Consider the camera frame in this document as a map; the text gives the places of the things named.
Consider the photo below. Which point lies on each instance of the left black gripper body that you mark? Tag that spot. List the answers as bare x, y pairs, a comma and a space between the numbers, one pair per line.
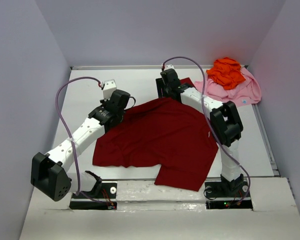
120, 116

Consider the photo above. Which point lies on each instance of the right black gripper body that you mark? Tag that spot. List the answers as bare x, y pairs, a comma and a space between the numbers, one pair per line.
160, 86

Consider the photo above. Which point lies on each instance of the dark red t shirt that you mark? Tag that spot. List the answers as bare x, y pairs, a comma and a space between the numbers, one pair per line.
161, 132

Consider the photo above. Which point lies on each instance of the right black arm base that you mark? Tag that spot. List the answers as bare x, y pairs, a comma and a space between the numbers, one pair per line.
221, 199

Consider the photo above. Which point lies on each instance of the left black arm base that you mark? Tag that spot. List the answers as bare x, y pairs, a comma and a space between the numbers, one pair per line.
103, 198

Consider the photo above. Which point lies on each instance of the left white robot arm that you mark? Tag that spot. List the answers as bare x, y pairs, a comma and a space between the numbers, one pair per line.
57, 173

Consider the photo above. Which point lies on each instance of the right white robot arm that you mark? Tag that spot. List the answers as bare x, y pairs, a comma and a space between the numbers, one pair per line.
226, 123

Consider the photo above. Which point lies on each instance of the orange t shirt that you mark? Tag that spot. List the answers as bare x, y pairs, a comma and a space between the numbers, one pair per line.
226, 72

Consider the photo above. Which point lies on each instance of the pink t shirt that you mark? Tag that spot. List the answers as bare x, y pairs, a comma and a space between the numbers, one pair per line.
246, 93

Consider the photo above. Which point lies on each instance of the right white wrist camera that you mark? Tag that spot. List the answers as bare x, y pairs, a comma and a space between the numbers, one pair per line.
165, 67

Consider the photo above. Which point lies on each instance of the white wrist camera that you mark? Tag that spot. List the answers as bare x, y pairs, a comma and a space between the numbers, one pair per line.
165, 67
108, 87

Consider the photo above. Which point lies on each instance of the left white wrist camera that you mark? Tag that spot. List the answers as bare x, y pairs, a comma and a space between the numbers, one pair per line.
108, 87

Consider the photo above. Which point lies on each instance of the front metal rail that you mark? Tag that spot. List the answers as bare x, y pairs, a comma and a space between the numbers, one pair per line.
152, 179

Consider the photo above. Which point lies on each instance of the metal rail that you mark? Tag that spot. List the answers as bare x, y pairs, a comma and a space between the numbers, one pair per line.
266, 142
152, 179

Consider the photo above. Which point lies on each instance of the right side metal rail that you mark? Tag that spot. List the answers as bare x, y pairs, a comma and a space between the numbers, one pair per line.
266, 142

